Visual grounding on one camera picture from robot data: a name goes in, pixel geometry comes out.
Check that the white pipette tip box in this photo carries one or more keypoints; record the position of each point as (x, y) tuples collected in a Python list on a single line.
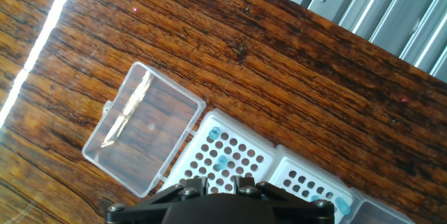
[(314, 171), (241, 130)]

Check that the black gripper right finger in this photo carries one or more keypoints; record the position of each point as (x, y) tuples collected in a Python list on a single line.
[(300, 203)]

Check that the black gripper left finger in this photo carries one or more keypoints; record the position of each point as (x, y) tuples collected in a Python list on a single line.
[(146, 203)]

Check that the blue pipette tip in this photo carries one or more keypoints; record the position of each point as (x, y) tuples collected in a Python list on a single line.
[(214, 133), (221, 161), (314, 198), (342, 206)]

